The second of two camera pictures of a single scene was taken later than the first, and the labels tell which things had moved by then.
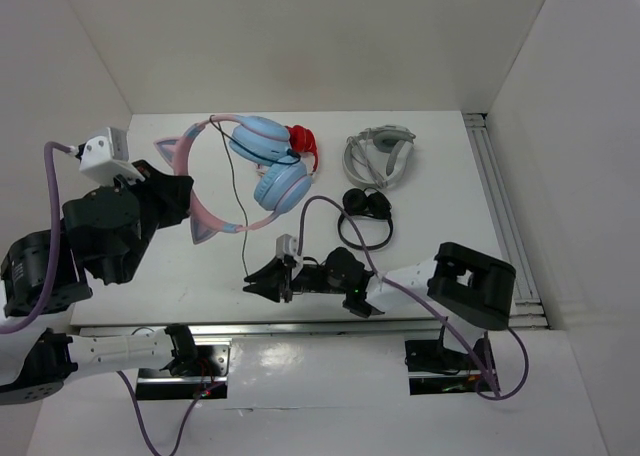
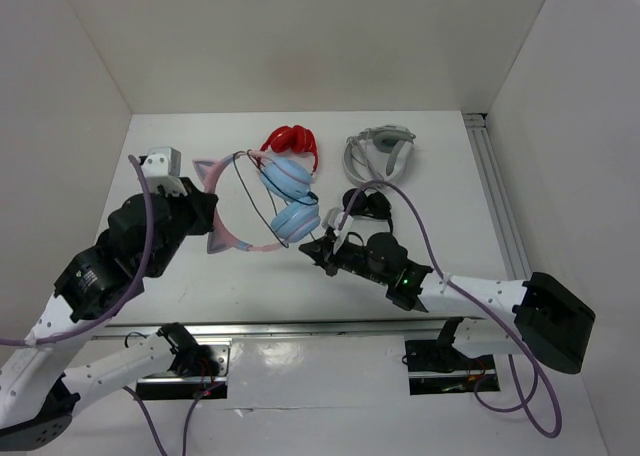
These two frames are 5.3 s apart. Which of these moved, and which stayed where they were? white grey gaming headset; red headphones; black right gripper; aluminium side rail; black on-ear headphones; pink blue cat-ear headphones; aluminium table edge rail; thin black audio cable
Moved: black right gripper; thin black audio cable; pink blue cat-ear headphones
Stayed: white grey gaming headset; aluminium side rail; black on-ear headphones; red headphones; aluminium table edge rail
